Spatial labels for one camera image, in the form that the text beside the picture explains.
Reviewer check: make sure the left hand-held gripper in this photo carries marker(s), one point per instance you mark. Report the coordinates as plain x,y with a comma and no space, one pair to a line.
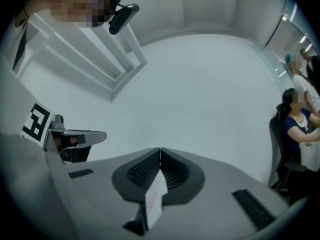
37,121

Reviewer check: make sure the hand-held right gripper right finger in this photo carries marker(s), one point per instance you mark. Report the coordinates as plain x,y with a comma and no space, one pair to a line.
185,181

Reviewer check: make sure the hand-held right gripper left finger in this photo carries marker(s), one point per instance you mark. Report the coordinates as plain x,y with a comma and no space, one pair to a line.
136,174

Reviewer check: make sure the white perforated basket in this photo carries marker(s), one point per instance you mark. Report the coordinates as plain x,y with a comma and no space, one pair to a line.
311,156

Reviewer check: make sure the white paper tag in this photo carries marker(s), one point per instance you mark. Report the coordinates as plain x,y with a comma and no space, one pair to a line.
155,199

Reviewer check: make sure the black office chair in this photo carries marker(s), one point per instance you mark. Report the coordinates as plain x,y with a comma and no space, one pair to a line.
282,144

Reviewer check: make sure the person's head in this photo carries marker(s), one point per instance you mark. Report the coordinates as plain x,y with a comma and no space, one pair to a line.
72,1

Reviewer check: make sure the black head-worn camera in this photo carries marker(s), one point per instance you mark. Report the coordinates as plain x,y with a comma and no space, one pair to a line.
123,17

